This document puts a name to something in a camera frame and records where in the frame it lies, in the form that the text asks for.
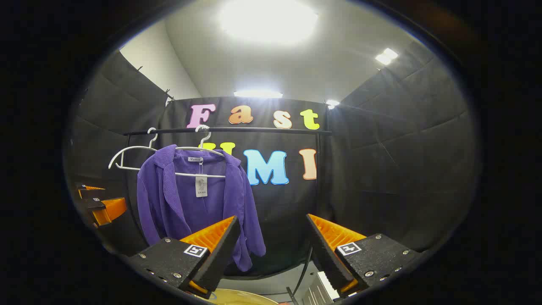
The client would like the black backdrop cloth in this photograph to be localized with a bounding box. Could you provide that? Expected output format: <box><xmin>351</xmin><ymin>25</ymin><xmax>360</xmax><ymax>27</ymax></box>
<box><xmin>64</xmin><ymin>40</ymin><xmax>481</xmax><ymax>280</ymax></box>

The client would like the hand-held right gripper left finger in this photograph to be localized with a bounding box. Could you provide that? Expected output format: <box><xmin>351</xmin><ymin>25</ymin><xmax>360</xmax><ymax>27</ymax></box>
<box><xmin>128</xmin><ymin>215</ymin><xmax>242</xmax><ymax>300</ymax></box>

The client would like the white cabinet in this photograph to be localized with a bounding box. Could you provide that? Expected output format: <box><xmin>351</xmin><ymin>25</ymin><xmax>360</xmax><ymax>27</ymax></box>
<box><xmin>303</xmin><ymin>271</ymin><xmax>341</xmax><ymax>305</ymax></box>

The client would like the white clothes hanger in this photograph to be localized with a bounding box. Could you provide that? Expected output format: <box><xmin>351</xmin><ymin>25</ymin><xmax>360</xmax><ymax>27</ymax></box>
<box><xmin>108</xmin><ymin>127</ymin><xmax>158</xmax><ymax>172</ymax></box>
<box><xmin>174</xmin><ymin>125</ymin><xmax>227</xmax><ymax>178</ymax></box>

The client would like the black clothes rack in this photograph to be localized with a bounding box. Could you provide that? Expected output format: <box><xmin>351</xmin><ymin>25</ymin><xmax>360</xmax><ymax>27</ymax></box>
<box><xmin>123</xmin><ymin>126</ymin><xmax>333</xmax><ymax>305</ymax></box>

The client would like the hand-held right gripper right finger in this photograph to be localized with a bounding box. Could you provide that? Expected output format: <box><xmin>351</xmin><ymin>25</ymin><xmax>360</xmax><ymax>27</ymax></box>
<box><xmin>305</xmin><ymin>213</ymin><xmax>425</xmax><ymax>298</ymax></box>

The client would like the purple ribbed knit garment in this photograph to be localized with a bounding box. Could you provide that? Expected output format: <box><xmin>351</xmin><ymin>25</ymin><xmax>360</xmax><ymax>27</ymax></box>
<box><xmin>136</xmin><ymin>144</ymin><xmax>266</xmax><ymax>272</ymax></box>

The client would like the beige round laundry hamper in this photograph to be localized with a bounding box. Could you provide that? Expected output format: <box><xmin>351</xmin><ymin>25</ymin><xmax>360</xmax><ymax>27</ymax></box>
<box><xmin>207</xmin><ymin>289</ymin><xmax>280</xmax><ymax>305</ymax></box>

